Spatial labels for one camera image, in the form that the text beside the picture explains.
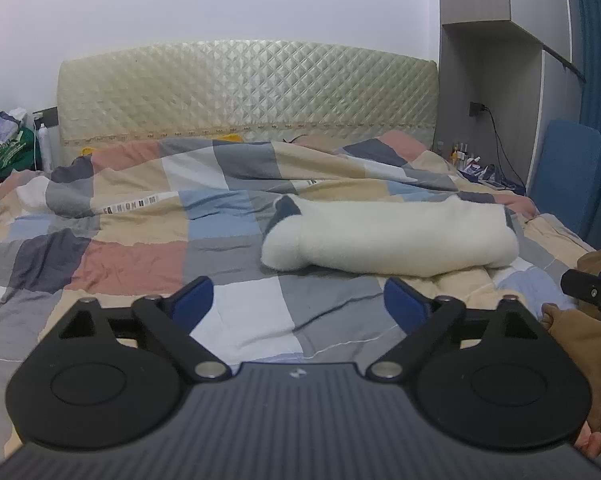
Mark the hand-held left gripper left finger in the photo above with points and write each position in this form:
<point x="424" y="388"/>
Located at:
<point x="195" y="302"/>

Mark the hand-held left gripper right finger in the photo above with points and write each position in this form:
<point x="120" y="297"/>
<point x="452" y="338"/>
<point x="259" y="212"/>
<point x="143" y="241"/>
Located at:
<point x="405" y="305"/>

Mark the brown garment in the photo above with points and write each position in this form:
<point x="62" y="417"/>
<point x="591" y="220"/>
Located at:
<point x="580" y="350"/>

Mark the white fleece garment blue stripes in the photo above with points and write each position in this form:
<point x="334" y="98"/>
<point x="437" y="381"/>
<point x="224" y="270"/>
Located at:
<point x="390" y="240"/>

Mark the pile of loose clothes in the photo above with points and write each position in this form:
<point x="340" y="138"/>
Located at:
<point x="0" y="122"/>

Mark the patchwork duvet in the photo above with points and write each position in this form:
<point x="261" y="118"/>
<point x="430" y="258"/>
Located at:
<point x="130" y="260"/>

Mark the cluster of bedside bottles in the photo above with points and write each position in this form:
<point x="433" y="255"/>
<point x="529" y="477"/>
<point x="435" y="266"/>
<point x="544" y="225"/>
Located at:
<point x="463" y="155"/>

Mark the yellow cloth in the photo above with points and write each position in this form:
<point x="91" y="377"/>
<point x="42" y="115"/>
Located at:
<point x="88" y="151"/>
<point x="230" y="137"/>

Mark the white spray bottle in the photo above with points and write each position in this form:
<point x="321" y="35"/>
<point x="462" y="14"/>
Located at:
<point x="45" y="150"/>

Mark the blue curtain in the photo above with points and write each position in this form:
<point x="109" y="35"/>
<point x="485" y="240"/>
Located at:
<point x="600" y="60"/>

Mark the cream quilted headboard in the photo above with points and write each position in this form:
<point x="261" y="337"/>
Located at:
<point x="230" y="90"/>

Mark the grey wardrobe cabinet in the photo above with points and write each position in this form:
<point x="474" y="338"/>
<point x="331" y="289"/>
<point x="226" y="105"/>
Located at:
<point x="480" y="70"/>

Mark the black wall plug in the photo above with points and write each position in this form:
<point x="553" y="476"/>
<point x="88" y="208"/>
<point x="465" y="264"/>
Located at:
<point x="477" y="109"/>

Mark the black bedside wall panel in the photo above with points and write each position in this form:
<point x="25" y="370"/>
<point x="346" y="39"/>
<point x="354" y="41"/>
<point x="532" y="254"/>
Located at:
<point x="48" y="117"/>

